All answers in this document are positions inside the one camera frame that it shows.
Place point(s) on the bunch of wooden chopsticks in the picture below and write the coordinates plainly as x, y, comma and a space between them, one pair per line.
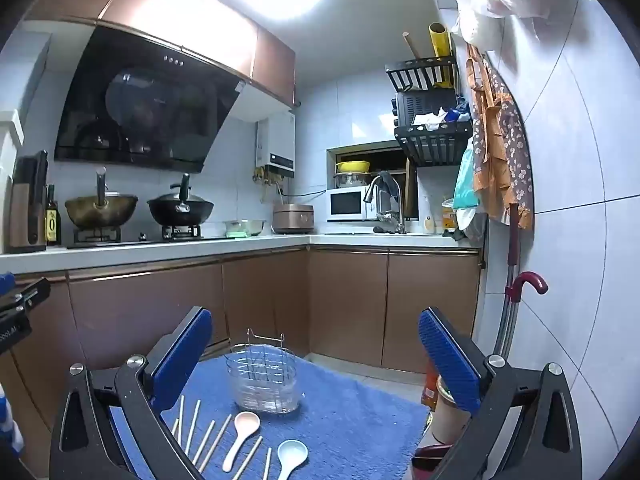
193, 426

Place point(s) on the dark oil bottle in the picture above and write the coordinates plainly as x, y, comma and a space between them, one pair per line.
53, 222

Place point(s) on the blue cloth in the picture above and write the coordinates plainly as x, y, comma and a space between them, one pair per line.
457, 112

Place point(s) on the beige trash bin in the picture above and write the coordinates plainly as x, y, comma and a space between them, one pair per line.
447, 420

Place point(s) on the white plastic bag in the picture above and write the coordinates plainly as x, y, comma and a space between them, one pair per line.
480, 0

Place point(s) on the copper base cabinets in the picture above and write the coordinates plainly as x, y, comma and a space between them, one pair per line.
350, 305

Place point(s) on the white water heater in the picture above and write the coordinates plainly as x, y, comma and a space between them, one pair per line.
277, 145

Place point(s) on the white kitchen countertop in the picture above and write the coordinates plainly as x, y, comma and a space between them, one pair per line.
200, 247

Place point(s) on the white cloth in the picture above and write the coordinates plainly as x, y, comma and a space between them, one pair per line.
427, 120

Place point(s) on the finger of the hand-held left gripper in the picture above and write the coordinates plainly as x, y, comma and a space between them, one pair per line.
6, 282
27, 296

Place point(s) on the black wall rack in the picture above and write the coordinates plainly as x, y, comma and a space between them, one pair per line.
435, 147

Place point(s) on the wooden rolling pin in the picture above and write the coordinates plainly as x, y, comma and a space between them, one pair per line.
412, 47

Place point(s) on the brass wok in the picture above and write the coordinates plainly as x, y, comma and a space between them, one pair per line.
100, 212

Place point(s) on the blue towel mat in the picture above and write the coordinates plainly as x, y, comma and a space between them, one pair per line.
350, 425

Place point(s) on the person's left hand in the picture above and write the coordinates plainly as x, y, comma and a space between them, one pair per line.
7, 420

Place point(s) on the cooking oil bottle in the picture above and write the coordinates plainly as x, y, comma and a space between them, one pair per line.
429, 390

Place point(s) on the yellow roll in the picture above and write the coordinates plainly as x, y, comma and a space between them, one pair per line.
441, 45

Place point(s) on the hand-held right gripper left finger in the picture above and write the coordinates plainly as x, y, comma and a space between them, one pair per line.
180, 360

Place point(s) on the teal plastic bag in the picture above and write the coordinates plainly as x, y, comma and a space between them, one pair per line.
466, 185

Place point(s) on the white detergent bottle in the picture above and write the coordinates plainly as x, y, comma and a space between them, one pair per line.
428, 220

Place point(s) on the pale blue spoon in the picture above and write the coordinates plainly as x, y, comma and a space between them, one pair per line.
292, 452

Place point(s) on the black wok with lid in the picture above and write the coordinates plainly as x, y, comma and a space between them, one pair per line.
180, 210

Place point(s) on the small white bag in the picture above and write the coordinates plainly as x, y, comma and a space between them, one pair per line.
470, 222

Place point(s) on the copper wall cabinet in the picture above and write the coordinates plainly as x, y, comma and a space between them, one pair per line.
165, 5

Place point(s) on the pale pink spoon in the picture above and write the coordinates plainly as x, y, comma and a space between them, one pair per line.
246, 425

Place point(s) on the brown rice cooker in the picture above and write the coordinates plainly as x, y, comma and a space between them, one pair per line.
293, 220

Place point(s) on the yellow detergent bottle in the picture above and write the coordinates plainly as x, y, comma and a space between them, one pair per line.
448, 217

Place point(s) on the metal faucet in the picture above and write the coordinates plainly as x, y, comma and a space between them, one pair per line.
395, 195

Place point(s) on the brown electric kettle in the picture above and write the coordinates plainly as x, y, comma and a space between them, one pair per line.
27, 210

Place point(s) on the white storage unit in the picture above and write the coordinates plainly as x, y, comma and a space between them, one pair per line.
9, 160

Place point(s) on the floral orange apron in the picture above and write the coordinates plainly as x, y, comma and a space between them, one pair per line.
500, 145

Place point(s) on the gas stove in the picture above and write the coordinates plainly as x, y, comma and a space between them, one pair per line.
145, 237

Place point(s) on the black range hood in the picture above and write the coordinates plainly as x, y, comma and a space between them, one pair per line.
150, 100

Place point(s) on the yellow basin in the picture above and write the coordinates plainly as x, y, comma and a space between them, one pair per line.
352, 166

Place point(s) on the white microwave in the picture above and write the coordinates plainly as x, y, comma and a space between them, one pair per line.
345, 205

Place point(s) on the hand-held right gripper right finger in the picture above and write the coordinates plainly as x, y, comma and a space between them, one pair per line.
450, 360

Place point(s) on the dark red object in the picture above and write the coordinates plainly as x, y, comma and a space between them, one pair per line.
430, 462

